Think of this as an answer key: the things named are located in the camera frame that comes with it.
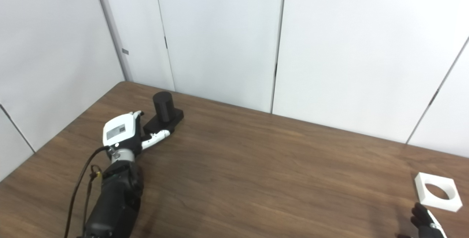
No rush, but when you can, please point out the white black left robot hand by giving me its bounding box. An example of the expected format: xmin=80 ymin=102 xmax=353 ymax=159
xmin=103 ymin=111 xmax=171 ymax=155

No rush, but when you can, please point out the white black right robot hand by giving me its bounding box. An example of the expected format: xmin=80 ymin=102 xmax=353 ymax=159
xmin=398 ymin=202 xmax=448 ymax=238

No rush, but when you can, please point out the white square piece with hole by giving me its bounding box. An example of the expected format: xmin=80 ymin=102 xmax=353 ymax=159
xmin=414 ymin=172 xmax=463 ymax=212

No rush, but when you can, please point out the black peg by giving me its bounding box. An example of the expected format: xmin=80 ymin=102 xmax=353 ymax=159
xmin=142 ymin=91 xmax=184 ymax=136

